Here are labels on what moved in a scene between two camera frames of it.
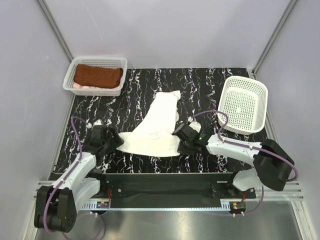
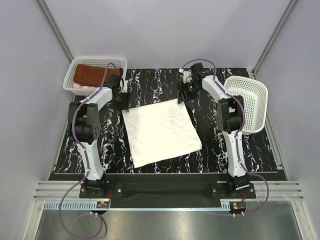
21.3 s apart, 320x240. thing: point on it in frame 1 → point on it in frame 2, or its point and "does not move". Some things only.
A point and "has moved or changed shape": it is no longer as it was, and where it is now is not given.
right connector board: [237, 206] does not move
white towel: [153, 136] has moved or changed shape
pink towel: [76, 86] does not move
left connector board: [102, 204] does not move
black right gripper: [182, 150] → [182, 87]
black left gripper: [116, 141] → [124, 105]
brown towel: [97, 76] does not move
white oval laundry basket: [245, 100] does not move
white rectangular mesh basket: [121, 62] does not move
